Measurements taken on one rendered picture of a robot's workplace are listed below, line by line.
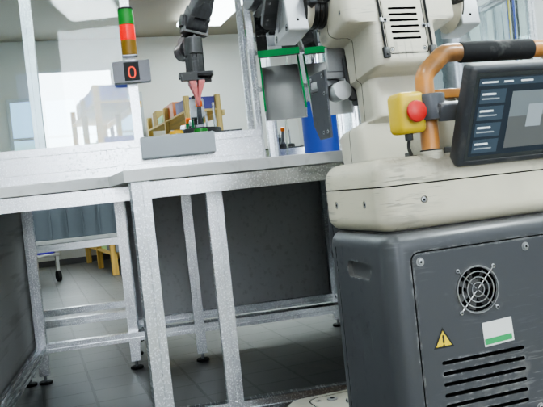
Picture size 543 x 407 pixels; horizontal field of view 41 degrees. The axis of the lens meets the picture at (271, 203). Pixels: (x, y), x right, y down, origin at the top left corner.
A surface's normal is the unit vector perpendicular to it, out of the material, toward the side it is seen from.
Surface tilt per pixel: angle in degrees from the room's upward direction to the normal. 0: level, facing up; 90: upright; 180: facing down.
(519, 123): 115
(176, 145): 90
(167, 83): 90
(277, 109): 45
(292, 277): 90
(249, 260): 90
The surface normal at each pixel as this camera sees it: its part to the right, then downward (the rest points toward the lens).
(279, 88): -0.07, -0.69
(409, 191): 0.32, -0.01
